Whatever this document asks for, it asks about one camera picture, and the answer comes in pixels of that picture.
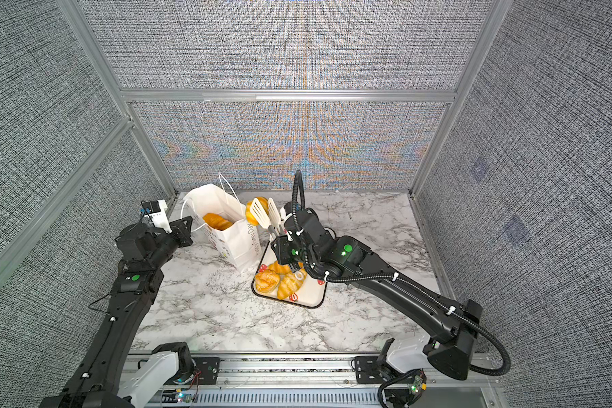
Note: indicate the long braided bread loaf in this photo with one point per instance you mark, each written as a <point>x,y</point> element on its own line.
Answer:
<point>217,222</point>

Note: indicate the white strawberry-print tray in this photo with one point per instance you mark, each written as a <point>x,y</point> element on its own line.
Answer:
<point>310,295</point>

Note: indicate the striped croissant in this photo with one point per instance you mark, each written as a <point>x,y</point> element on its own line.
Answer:
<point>290,284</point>
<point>279,269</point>

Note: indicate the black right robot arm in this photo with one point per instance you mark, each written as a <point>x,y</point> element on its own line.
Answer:
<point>452,326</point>

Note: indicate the aluminium cage frame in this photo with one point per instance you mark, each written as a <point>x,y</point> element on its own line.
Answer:
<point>17,251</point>

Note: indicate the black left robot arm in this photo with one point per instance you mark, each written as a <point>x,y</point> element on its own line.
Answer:
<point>97,381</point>

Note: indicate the white paper gift bag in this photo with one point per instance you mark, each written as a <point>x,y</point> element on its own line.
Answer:
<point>239,244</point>

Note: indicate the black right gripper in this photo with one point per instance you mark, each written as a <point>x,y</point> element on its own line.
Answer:
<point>284,254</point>

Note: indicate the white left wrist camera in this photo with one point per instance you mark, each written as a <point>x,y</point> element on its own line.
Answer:
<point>156,212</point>

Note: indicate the small croissant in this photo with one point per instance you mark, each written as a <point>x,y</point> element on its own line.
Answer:
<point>250,219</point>

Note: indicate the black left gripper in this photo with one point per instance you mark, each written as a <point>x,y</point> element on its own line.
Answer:
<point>183,233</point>

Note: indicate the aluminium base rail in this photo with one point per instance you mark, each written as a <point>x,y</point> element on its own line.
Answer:
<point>313,379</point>

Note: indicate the round bun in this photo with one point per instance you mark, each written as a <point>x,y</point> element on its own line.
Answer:
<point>266,281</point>

